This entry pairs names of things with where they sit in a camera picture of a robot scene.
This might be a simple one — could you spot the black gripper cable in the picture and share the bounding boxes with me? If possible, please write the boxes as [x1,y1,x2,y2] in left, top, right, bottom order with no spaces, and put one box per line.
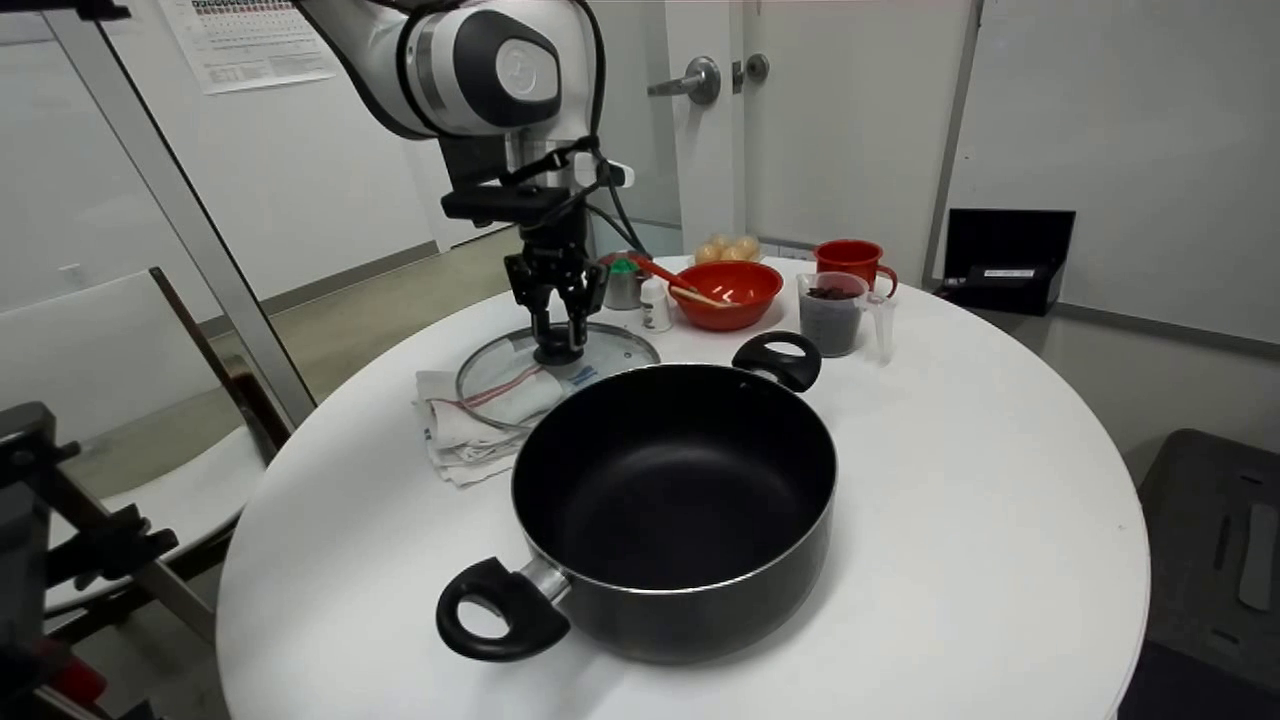
[567,132,652,269]

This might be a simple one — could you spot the glass pot lid black knob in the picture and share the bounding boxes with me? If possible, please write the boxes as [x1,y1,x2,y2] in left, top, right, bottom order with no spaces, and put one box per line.
[454,320,666,434]

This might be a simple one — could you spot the red cup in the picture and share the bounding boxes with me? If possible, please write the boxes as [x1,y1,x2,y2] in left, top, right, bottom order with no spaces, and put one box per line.
[813,235,906,305]

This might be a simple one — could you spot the black case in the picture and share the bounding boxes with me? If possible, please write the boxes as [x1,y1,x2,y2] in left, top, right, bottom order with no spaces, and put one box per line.
[1117,422,1280,720]

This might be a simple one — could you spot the black camera stand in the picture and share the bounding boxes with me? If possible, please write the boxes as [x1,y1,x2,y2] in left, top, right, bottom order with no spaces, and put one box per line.
[0,396,183,720]

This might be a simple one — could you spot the white paper poster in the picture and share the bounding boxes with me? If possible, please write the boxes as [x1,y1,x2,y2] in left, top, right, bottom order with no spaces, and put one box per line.
[153,0,341,96]

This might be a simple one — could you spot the white towel red blue stripes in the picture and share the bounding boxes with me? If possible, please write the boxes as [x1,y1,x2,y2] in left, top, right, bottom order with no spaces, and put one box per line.
[414,354,541,491]

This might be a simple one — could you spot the silver lever door handle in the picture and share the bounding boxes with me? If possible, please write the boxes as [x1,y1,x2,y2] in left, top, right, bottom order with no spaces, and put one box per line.
[644,54,724,110]

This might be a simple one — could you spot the orange spoon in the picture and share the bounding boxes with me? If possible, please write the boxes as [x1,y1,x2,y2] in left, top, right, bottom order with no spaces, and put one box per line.
[632,252,738,313]

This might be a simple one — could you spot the red bowl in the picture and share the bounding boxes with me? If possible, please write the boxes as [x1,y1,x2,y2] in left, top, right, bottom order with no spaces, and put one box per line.
[666,255,789,337]

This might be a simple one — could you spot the grey diagonal metal pole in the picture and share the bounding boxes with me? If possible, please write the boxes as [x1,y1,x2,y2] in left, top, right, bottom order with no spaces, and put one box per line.
[41,8,321,433]

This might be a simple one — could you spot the metal cup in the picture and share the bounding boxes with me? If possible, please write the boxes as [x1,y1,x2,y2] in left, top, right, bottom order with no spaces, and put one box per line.
[600,252,652,315]

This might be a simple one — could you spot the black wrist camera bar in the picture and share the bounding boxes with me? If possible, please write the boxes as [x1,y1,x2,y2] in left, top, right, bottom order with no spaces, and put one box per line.
[441,180,573,228]

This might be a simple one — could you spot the black cooking pot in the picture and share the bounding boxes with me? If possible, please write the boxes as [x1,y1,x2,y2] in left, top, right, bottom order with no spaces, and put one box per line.
[434,327,842,666]

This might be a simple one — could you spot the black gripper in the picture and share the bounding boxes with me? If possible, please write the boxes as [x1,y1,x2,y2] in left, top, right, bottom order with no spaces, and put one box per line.
[505,211,606,365]

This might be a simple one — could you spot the clear measuring cup dark contents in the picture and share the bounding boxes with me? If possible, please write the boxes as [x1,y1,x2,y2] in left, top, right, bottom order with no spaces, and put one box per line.
[797,269,900,368]

